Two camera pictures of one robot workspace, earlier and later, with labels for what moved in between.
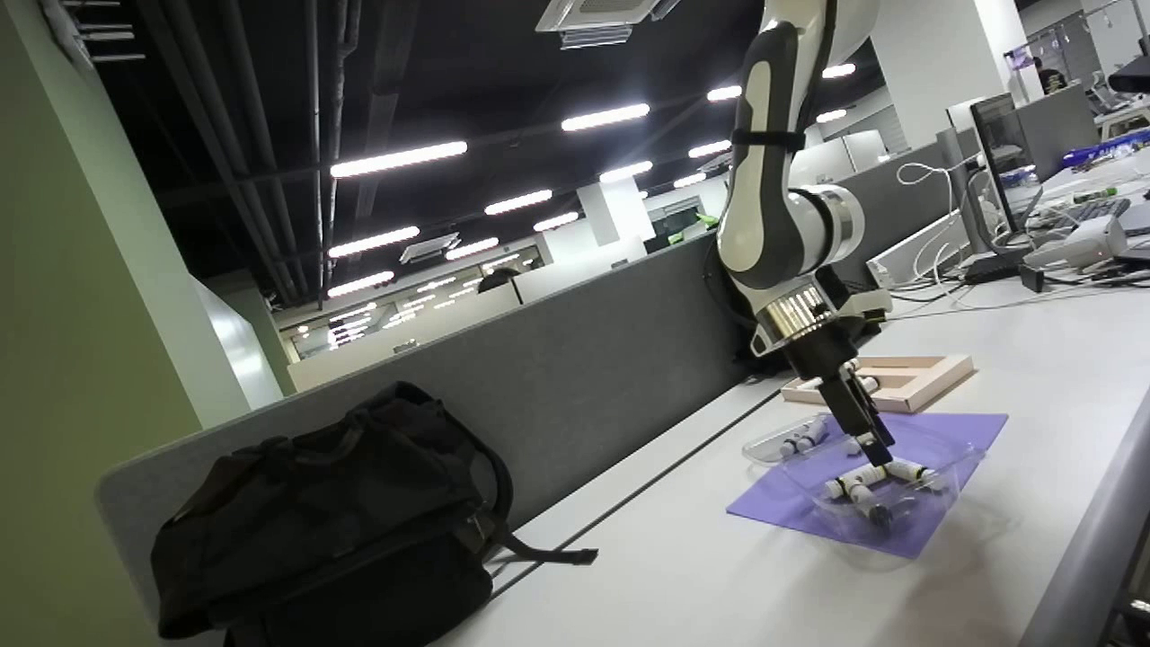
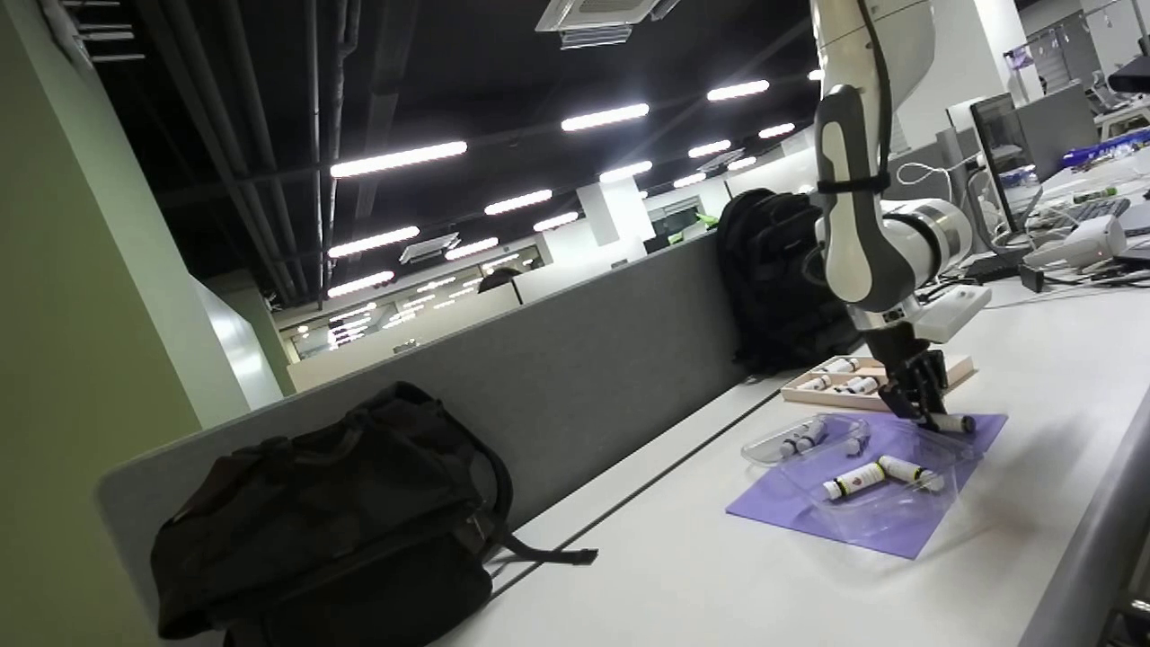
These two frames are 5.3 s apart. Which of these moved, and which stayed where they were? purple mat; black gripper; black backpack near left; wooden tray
Moved: black gripper
Stayed: black backpack near left; wooden tray; purple mat
